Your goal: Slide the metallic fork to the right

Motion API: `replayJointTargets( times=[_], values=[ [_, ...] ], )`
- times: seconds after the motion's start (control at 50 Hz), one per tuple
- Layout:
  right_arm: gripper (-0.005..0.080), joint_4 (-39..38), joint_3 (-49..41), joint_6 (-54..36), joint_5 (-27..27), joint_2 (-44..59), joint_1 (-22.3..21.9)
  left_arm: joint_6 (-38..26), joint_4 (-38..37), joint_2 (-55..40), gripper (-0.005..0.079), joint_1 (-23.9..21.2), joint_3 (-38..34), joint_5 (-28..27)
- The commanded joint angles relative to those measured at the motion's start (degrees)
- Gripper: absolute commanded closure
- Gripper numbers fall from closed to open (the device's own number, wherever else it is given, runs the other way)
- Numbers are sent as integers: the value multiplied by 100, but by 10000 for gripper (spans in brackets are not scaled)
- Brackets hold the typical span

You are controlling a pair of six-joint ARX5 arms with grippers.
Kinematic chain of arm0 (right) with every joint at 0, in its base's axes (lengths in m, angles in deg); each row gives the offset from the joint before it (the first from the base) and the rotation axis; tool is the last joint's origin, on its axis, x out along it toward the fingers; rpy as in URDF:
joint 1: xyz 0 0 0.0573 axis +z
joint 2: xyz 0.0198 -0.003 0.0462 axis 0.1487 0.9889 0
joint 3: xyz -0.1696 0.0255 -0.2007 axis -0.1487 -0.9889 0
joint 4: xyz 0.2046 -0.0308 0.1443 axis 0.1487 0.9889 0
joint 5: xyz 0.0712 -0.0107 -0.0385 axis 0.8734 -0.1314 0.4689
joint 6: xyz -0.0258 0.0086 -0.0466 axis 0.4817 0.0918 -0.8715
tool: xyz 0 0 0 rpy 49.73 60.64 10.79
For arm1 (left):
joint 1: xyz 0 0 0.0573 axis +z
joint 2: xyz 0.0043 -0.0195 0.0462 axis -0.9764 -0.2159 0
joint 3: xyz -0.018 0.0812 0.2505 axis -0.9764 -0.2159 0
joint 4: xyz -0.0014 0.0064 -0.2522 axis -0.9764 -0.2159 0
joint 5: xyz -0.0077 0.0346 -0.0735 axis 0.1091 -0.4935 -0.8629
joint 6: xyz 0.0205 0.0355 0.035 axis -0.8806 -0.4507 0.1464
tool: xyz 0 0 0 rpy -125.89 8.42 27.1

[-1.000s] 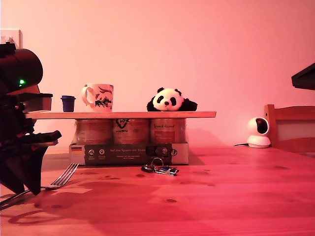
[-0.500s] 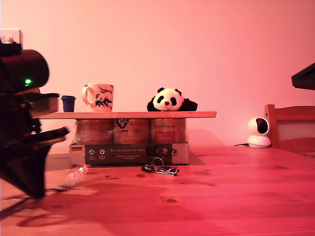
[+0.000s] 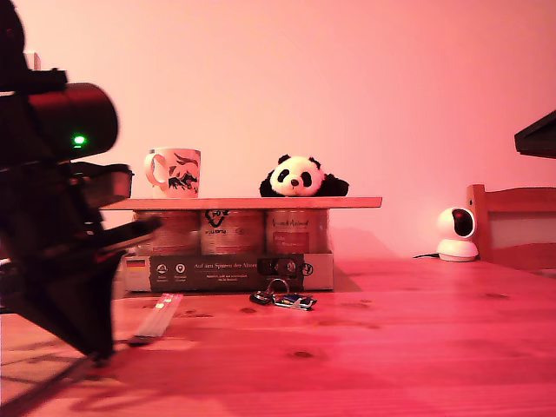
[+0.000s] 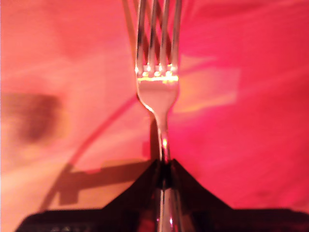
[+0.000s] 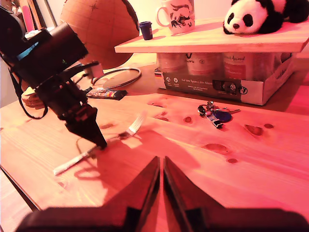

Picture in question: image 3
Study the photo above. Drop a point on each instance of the printed cardboard tray box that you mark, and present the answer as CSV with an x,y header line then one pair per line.
x,y
217,276

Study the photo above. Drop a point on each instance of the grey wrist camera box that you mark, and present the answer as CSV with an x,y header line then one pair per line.
x,y
115,184

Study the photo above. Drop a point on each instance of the wooden chair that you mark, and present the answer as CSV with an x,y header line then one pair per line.
x,y
480,226

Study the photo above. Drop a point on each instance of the glass jar with red label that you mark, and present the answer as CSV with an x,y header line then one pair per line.
x,y
295,234

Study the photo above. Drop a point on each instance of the glass jar with logo label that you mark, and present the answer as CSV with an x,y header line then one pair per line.
x,y
232,234

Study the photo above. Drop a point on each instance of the white round security camera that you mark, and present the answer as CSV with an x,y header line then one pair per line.
x,y
456,249

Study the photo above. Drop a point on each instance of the glass jar with plain label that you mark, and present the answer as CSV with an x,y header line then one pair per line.
x,y
178,236

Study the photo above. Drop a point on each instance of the wooden board shelf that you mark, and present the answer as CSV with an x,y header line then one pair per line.
x,y
243,203

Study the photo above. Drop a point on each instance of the metallic fork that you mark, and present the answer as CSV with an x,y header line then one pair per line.
x,y
158,317

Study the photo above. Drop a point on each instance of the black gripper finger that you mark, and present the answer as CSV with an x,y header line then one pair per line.
x,y
69,299

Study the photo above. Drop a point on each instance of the panda plush toy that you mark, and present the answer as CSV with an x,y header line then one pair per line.
x,y
299,176

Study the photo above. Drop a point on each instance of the white mug with dark print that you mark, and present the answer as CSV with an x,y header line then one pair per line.
x,y
182,174

